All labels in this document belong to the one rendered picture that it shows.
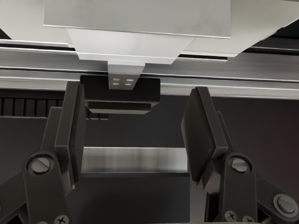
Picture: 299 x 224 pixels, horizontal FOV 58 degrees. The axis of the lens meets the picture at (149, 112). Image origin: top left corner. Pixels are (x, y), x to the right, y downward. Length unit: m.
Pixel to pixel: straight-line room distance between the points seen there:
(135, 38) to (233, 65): 0.33
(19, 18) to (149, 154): 0.14
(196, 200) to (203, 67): 0.42
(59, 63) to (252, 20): 0.35
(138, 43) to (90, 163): 0.10
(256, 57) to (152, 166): 0.36
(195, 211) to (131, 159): 0.58
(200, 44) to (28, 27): 0.12
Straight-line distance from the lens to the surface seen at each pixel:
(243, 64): 0.52
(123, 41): 0.20
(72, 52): 0.24
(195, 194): 0.78
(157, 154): 0.23
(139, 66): 0.26
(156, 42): 0.20
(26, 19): 0.19
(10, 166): 0.77
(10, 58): 0.49
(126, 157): 0.23
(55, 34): 0.21
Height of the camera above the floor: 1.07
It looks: 4 degrees down
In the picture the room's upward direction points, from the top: 179 degrees counter-clockwise
